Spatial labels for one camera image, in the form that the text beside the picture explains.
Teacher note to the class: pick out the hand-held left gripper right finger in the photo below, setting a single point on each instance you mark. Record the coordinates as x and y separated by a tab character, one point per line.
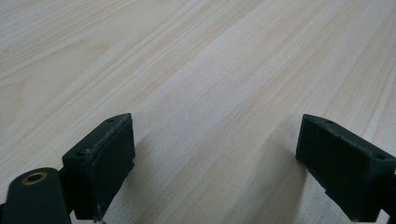
339	161

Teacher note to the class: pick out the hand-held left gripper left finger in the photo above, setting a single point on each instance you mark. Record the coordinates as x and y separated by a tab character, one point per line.
99	161

